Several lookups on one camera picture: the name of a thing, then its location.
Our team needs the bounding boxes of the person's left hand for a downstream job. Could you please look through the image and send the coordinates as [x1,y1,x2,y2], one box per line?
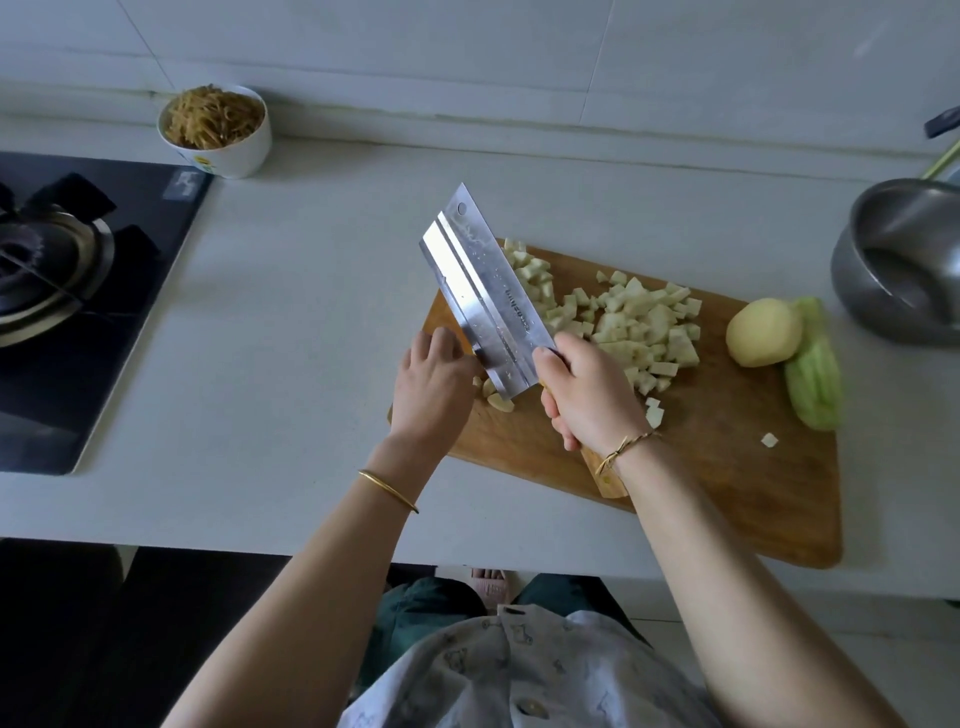
[384,327,486,470]

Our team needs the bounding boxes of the person's right hand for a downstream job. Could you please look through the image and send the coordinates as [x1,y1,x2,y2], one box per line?
[532,333,651,456]

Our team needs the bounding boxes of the pile of garlic cloves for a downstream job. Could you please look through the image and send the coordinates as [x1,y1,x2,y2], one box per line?
[477,372,519,416]

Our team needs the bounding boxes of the pile of white diced vegetable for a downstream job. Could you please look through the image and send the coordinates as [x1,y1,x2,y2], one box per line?
[567,268,783,452]

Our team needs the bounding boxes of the cleaver with wooden handle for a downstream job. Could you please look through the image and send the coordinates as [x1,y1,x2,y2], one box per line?
[417,181,635,503]

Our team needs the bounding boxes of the peeled yellow potato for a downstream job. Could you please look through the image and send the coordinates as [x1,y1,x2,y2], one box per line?
[724,295,807,371]

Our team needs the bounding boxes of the peeled green cucumber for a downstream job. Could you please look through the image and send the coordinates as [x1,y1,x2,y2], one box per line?
[781,294,848,435]

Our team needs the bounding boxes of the person's left forearm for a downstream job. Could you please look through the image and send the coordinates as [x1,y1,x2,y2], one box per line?
[162,457,425,728]

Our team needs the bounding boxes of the person's right forearm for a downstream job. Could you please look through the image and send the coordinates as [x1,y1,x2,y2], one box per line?
[597,438,909,728]

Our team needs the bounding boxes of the person's right foot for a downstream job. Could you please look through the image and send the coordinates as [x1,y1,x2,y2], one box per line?
[435,564,527,609]

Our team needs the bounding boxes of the gold bangle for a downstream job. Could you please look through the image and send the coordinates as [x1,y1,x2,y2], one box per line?
[357,469,422,516]

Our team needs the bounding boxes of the wooden cutting board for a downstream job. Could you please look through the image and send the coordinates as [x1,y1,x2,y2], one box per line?
[390,243,846,572]

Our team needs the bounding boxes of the dark green trousers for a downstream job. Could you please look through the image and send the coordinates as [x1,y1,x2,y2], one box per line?
[352,570,639,692]

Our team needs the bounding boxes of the white patterned garment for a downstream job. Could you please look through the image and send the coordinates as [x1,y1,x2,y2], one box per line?
[333,603,722,728]

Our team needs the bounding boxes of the deep stainless steel bowl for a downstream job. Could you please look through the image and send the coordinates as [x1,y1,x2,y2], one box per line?
[829,177,960,350]

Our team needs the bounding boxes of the black gas stove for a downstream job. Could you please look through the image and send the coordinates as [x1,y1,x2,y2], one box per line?
[0,150,216,479]

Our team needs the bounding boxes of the white bowl of noodles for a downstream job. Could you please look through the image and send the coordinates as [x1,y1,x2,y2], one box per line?
[156,82,275,182]

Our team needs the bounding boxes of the braided cord bracelet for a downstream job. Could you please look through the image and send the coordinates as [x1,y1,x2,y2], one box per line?
[594,429,665,479]

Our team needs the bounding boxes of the wall tap with hose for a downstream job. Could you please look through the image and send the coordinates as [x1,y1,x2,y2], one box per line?
[922,103,960,141]

